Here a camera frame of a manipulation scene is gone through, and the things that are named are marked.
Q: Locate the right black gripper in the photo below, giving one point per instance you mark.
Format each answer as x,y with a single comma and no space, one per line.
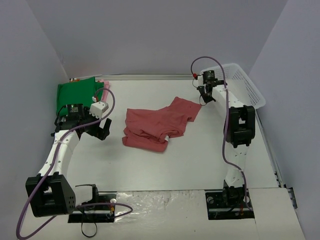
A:
206,90

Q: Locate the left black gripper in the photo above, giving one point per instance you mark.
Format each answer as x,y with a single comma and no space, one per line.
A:
99,128

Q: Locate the red t shirt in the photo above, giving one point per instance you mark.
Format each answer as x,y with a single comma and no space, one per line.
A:
151,129

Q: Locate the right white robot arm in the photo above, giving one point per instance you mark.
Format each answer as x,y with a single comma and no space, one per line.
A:
238,132

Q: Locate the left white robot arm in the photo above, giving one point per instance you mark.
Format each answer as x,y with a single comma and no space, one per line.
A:
49,191

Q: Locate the white plastic basket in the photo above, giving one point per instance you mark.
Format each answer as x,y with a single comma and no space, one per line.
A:
241,86

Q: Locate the green folded t shirt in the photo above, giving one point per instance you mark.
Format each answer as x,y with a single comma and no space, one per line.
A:
76,92

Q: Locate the pink folded t shirt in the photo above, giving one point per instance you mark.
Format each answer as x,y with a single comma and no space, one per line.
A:
103,94

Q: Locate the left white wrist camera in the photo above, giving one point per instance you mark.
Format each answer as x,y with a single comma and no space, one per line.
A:
98,108

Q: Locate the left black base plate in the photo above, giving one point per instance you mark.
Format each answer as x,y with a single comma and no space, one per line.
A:
96,214

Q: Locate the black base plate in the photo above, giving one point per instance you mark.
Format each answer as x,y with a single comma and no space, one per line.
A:
96,214
218,209

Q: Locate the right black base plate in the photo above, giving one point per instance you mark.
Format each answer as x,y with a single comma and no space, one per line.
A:
218,209

